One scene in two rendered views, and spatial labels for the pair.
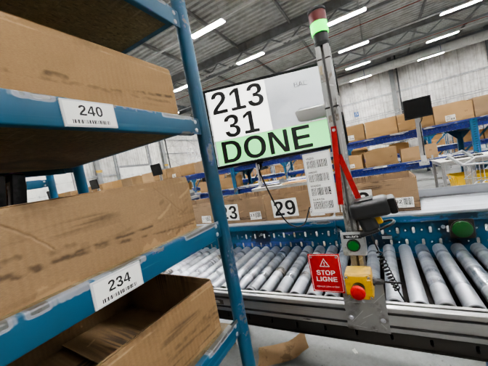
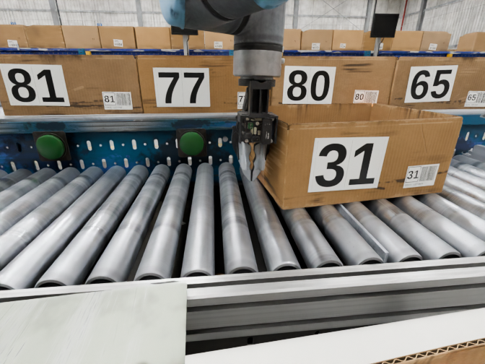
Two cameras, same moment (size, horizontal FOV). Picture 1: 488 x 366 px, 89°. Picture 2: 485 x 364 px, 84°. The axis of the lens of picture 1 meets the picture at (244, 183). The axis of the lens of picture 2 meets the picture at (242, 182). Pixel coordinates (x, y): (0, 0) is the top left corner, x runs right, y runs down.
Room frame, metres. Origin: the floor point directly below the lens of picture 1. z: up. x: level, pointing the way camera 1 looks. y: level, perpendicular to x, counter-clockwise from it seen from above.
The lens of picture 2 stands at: (-0.07, -1.24, 1.00)
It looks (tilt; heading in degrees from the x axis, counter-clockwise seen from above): 22 degrees down; 325
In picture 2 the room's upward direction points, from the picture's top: straight up
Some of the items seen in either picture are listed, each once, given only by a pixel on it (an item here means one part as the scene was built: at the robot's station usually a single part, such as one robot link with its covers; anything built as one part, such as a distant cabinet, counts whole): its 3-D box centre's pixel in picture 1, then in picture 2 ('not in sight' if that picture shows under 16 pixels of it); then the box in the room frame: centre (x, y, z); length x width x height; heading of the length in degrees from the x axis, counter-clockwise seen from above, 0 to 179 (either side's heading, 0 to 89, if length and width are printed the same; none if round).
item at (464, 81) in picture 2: not in sight; (417, 84); (0.44, -2.40, 0.96); 0.39 x 0.29 x 0.17; 61
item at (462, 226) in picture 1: (462, 229); not in sight; (1.03, -0.88, 0.81); 0.07 x 0.01 x 0.07; 61
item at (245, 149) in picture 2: not in sight; (245, 163); (0.37, -1.56, 0.83); 0.06 x 0.03 x 0.09; 151
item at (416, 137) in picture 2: not in sight; (336, 145); (0.34, -1.82, 0.83); 0.39 x 0.29 x 0.17; 68
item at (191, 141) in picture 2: not in sight; (191, 144); (0.66, -1.56, 0.81); 0.07 x 0.01 x 0.07; 61
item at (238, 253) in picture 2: not in sight; (231, 204); (0.40, -1.54, 0.72); 0.52 x 0.05 x 0.05; 151
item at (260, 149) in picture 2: not in sight; (260, 162); (0.36, -1.58, 0.83); 0.06 x 0.03 x 0.09; 151
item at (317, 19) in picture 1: (318, 24); not in sight; (0.77, -0.31, 1.62); 0.05 x 0.05 x 0.06
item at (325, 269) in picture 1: (335, 273); not in sight; (0.78, -0.23, 0.85); 0.16 x 0.01 x 0.13; 61
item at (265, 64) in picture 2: not in sight; (258, 66); (0.37, -1.58, 1.01); 0.10 x 0.09 x 0.05; 61
